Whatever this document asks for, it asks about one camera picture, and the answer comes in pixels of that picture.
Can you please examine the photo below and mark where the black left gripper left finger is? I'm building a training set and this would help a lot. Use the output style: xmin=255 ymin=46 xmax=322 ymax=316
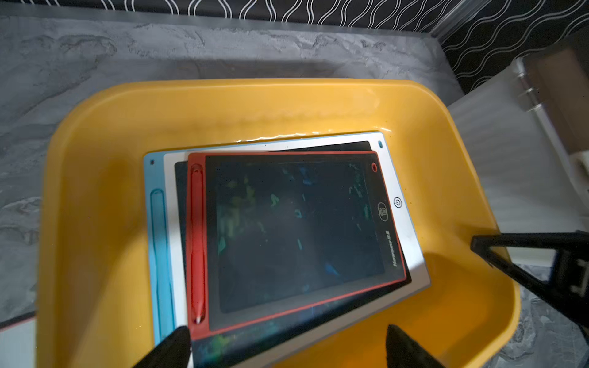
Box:
xmin=133 ymin=326 xmax=192 ymax=368

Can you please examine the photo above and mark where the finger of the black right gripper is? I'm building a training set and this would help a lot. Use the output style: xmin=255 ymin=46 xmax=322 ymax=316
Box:
xmin=470 ymin=232 xmax=588 ymax=327

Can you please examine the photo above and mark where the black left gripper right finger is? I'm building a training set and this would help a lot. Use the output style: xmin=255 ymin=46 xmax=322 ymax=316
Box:
xmin=386 ymin=325 xmax=444 ymax=368

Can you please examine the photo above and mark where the yellow plastic storage tray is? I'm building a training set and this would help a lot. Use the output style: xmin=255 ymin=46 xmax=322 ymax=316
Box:
xmin=36 ymin=79 xmax=521 ymax=367

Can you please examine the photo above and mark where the white toolbox brown lid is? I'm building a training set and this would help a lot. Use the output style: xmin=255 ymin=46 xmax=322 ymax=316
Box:
xmin=449 ymin=27 xmax=588 ymax=233

